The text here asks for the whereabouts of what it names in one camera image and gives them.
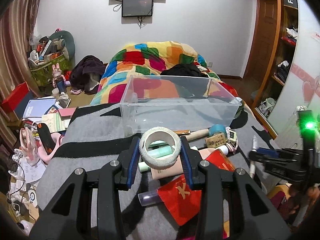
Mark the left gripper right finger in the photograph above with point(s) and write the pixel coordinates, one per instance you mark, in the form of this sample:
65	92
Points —
190	160

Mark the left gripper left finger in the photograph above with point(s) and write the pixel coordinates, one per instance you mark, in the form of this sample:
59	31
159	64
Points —
129	160

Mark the beige cosmetic tube white cap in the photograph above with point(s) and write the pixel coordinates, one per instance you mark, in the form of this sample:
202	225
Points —
177	169

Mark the white tape roll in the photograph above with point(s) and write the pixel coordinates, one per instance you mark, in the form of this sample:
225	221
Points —
155	138

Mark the mint green bottle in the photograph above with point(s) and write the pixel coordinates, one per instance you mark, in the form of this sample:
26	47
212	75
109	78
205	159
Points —
161	151

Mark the teal tape roll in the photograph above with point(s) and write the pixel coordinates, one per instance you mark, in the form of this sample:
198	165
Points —
216	129

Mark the purple translucent tube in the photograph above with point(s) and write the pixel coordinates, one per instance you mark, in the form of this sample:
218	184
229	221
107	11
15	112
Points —
149	198

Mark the mahjong tile keychain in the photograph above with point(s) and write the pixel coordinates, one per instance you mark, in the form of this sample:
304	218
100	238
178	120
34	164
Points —
232	140

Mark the red envelope packet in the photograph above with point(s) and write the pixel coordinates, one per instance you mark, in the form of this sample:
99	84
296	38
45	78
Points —
182	202

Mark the light green tube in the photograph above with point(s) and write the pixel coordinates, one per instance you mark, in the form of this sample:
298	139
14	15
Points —
143	167

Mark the wooden rolling pin stick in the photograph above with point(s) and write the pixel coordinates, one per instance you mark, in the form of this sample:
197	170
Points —
197	134

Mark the tan eraser block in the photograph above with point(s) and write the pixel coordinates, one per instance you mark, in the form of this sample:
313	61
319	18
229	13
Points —
216	141

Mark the grey black blanket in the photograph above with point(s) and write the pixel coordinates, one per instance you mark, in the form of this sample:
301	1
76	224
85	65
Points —
95	136

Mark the clear plastic storage box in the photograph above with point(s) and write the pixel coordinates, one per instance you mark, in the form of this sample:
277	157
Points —
175	102

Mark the colourful patchwork quilt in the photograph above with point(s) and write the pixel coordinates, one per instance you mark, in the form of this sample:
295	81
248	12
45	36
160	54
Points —
148	58

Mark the black clothing on bed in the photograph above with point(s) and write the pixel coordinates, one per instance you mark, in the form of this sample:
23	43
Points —
184	69

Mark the dark clothes pile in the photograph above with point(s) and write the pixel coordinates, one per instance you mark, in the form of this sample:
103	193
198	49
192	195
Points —
86	75

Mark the blue white book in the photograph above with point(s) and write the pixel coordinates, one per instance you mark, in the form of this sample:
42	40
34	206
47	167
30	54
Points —
36	108

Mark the rabbit doll figure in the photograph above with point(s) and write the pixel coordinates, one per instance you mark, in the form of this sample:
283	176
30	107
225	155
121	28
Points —
58	80

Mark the green basket of clutter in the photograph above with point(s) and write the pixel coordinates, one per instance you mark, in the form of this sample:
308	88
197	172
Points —
41	66

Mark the red box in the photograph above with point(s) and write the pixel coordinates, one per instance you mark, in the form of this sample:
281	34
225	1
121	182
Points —
15	97

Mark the grey neck pillow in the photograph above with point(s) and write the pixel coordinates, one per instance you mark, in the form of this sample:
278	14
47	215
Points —
65	43

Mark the pink striped curtain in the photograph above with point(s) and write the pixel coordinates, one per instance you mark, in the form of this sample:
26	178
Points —
18	18

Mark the wooden wardrobe shelf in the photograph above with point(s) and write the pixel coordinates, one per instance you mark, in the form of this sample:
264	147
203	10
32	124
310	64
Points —
273	53

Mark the small wall monitor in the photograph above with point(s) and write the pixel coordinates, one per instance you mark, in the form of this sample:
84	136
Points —
137	8

